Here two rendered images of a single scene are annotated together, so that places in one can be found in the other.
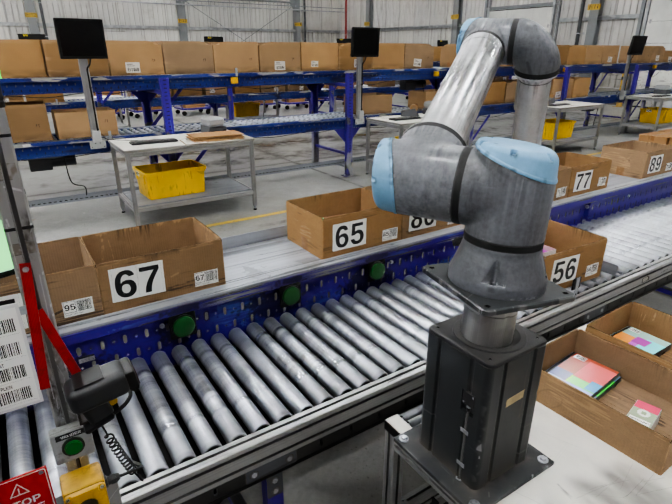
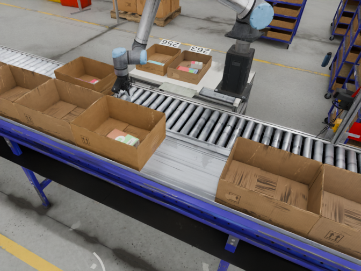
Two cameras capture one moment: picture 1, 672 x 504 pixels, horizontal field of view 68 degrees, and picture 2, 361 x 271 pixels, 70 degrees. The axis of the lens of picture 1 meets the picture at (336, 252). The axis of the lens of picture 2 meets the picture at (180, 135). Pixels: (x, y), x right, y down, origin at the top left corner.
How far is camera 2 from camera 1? 2.51 m
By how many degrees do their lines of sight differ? 97
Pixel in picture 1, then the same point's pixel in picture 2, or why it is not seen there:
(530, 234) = not seen: hidden behind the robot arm
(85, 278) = (327, 170)
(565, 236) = (65, 71)
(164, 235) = (244, 195)
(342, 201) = (88, 136)
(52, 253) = (342, 231)
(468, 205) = not seen: hidden behind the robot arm
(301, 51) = not seen: outside the picture
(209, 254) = (245, 145)
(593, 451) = (212, 72)
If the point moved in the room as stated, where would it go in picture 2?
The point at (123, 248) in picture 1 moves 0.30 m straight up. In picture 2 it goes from (279, 212) to (306, 162)
